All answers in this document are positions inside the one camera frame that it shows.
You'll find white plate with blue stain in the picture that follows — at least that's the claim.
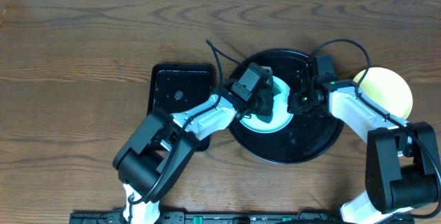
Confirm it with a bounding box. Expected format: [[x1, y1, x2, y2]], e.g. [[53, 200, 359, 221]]
[[240, 76, 294, 134]]

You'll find yellow plate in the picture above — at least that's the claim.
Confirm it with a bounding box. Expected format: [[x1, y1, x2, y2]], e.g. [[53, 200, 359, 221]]
[[360, 67, 413, 119]]

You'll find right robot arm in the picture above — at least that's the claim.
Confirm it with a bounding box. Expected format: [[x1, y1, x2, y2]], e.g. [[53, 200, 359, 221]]
[[287, 79, 440, 223]]

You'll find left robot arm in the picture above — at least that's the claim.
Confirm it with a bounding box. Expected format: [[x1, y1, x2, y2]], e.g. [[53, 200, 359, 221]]
[[112, 82, 274, 223]]

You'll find round black tray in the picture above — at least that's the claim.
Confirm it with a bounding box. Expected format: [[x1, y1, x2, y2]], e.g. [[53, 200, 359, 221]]
[[229, 49, 344, 164]]

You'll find rectangular black tray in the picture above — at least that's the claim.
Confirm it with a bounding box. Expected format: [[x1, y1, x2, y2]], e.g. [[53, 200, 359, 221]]
[[147, 63, 214, 152]]

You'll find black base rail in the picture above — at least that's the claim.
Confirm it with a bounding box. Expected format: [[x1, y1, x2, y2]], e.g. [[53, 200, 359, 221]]
[[68, 210, 414, 224]]

